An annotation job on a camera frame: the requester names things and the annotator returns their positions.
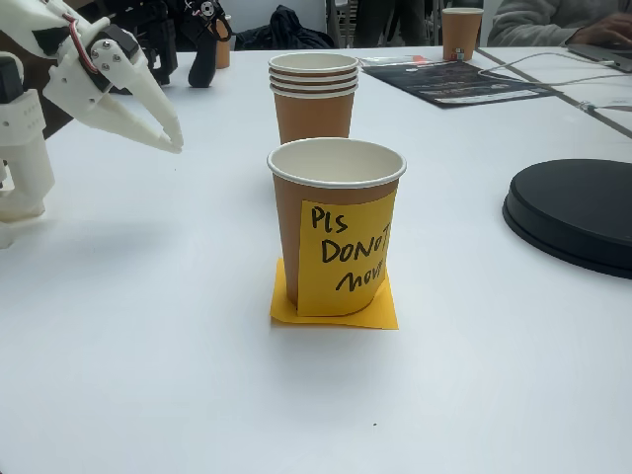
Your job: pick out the brown paper cup with note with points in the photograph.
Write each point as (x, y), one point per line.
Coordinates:
(286, 222)

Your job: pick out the white leaflet with red mark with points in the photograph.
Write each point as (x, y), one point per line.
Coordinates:
(390, 60)

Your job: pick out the grey laptop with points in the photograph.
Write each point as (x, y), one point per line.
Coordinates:
(602, 54)

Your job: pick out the dark jacket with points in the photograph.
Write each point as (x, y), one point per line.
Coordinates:
(291, 29)

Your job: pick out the person's hand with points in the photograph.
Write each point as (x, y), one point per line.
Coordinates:
(609, 32)

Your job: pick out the brown paper cup with sticker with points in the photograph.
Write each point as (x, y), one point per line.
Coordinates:
(461, 34)

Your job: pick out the black round disc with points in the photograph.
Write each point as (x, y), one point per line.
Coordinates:
(573, 212)

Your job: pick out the black printed brochure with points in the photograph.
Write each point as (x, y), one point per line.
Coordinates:
(459, 81)

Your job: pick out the yellow sticky note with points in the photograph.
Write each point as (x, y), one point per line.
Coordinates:
(345, 247)
(377, 316)

